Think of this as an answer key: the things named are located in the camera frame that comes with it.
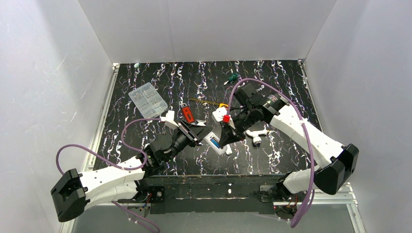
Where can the yellow tape measure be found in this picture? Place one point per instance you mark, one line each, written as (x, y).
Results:
(210, 102)

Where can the green handled screwdriver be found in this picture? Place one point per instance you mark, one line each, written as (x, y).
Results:
(231, 78)

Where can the clear plastic screw box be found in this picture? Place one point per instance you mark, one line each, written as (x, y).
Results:
(148, 101)

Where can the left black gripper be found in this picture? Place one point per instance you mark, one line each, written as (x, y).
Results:
(189, 132)

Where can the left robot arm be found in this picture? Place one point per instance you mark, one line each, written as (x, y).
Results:
(75, 192)

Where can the red adjustable wrench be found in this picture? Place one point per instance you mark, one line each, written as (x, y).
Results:
(189, 116)

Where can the white plastic faucet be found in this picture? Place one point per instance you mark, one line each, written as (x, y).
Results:
(256, 136)

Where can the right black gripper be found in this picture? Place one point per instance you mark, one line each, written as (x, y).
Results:
(237, 121)

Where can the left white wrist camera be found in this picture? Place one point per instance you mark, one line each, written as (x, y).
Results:
(168, 119)

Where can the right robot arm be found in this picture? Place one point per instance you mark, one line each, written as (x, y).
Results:
(335, 162)

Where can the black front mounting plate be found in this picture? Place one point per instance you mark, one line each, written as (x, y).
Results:
(210, 193)

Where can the white remote control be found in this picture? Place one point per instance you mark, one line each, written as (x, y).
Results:
(225, 150)

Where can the blue AAA battery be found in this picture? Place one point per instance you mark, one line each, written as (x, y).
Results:
(215, 142)

